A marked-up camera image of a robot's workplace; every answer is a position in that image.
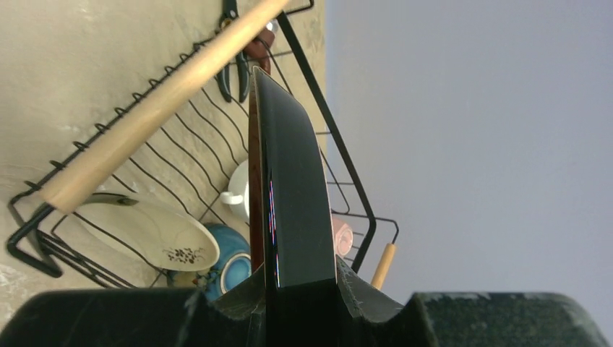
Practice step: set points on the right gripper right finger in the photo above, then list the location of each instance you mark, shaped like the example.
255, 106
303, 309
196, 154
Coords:
368, 317

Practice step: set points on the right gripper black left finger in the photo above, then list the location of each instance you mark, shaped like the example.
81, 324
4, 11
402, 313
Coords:
137, 317

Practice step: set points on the light pink faceted mug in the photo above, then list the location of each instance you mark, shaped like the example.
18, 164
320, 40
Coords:
343, 236

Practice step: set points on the beige round plate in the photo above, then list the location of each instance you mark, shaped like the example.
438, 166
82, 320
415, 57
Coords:
150, 231

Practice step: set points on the red black lacquer plate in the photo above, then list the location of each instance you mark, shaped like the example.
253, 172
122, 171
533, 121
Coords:
290, 206

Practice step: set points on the brown bowl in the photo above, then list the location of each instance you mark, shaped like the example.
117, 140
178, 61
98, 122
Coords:
232, 268

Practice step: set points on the white two-handled soup cup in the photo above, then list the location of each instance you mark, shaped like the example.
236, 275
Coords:
237, 194

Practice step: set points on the black wire dish rack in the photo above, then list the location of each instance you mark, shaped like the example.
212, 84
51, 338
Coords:
92, 164

